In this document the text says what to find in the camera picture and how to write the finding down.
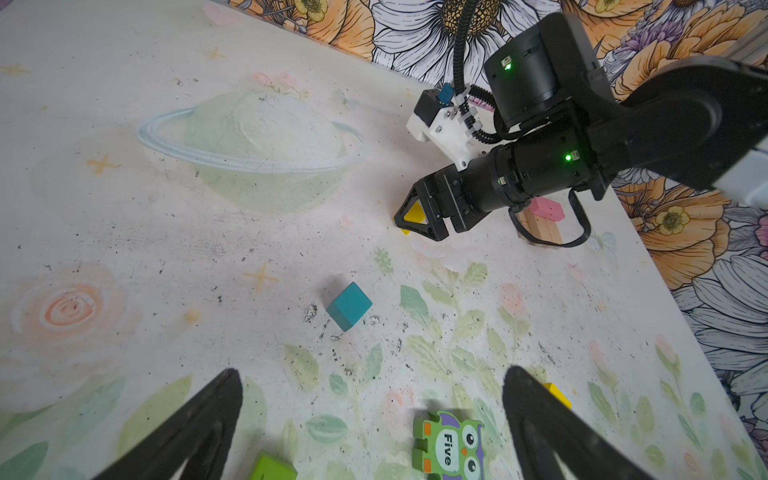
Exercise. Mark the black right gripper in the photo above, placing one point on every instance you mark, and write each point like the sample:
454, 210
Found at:
508, 176

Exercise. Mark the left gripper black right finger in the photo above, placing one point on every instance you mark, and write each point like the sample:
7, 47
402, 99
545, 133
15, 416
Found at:
548, 436

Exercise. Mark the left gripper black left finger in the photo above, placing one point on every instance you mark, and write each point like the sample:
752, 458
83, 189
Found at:
194, 442

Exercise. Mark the yellow rectangular block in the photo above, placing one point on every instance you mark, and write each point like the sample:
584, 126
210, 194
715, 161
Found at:
413, 213

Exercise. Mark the green owl toy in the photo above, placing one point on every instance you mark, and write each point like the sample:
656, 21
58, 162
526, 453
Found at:
448, 448

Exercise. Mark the pink rectangular block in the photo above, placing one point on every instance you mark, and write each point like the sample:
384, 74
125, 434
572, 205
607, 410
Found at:
546, 208

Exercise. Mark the teal cube block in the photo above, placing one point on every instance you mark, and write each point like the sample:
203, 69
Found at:
349, 307

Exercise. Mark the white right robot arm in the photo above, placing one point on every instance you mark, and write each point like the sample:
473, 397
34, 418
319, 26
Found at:
548, 122

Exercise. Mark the yellow cube block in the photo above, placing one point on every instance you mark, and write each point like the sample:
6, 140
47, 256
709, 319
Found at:
558, 394

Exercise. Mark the green rectangular block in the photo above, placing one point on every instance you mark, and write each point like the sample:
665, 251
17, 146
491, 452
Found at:
270, 467

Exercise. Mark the clear plastic bowl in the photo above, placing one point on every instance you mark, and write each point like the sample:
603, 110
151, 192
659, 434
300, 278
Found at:
262, 150

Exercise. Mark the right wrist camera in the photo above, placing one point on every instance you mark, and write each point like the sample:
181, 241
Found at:
440, 116

